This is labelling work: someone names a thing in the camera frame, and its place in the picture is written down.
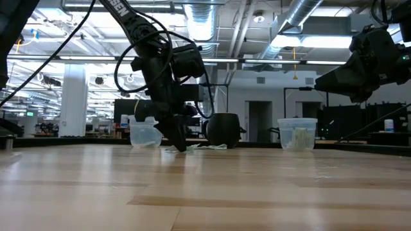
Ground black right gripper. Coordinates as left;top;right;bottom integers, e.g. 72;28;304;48
314;24;411;104

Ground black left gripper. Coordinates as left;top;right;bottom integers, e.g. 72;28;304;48
130;53;206;153

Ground clear plastic cup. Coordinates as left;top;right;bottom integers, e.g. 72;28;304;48
277;117;319;152
128;114;164;150

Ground black partition panels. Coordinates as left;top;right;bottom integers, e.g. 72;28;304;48
322;101;409;142

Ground black mug yellow inside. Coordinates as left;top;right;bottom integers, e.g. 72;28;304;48
202;112;241;150

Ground black monitor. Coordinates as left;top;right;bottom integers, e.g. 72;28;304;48
113;98;155;124

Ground white building column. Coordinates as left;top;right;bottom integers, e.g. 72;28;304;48
58;64;89;138

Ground black rig frame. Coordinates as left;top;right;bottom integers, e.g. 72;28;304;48
283;86;329;119

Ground yellow hanging cord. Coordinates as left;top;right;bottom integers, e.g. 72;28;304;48
291;47;299;80

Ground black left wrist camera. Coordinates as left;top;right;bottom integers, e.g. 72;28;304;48
171;44;206;80

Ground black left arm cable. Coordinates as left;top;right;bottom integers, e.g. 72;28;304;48
0;0;214;119

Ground slanted silver air duct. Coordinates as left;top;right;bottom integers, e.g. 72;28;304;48
256;0;324;62

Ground straight silver air duct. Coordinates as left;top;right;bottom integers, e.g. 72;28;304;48
183;0;220;58

